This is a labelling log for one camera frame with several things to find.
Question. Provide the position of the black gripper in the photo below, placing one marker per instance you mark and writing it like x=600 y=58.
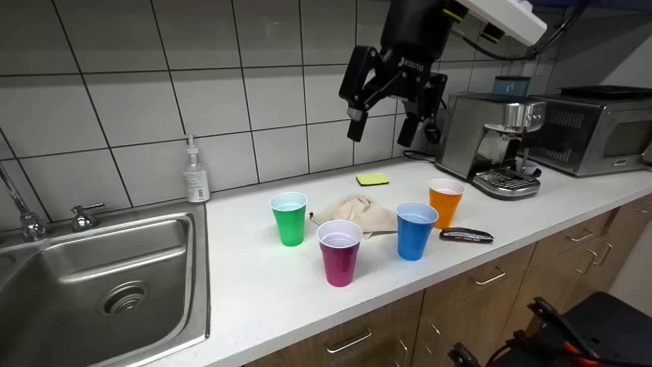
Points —
x=413 y=27

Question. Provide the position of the orange plastic cup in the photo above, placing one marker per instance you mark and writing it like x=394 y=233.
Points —
x=444 y=207

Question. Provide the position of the blue plastic cup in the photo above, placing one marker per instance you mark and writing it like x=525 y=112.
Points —
x=413 y=236

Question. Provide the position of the green plastic cup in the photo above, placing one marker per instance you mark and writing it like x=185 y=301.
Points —
x=289 y=224

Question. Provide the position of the silver espresso machine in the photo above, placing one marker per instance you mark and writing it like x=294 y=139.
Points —
x=468 y=134

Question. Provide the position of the yellow sponge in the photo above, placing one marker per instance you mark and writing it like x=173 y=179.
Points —
x=373 y=179

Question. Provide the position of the beige folded cloth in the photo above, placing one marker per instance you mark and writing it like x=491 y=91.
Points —
x=357 y=211

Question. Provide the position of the small translucent cup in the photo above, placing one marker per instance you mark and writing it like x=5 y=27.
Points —
x=530 y=168

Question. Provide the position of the black snack bar wrapper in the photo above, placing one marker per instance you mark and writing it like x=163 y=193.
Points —
x=464 y=235

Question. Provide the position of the magenta plastic cup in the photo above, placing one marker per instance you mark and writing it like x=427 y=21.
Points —
x=338 y=262

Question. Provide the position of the silver microwave oven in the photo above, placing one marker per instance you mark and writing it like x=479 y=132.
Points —
x=582 y=143

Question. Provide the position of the clear soap pump bottle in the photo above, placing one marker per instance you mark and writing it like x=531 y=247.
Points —
x=195 y=179

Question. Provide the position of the wooden cabinet drawer front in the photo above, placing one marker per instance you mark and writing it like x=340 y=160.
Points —
x=552 y=247
x=366 y=326
x=468 y=297

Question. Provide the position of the black cart with orange parts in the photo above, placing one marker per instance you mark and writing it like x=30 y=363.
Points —
x=611 y=333

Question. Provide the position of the stainless steel sink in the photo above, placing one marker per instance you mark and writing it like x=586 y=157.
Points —
x=101 y=271

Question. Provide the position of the chrome faucet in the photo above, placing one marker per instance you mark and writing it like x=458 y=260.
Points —
x=28 y=220

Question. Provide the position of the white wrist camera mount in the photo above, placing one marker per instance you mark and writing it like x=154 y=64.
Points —
x=509 y=17

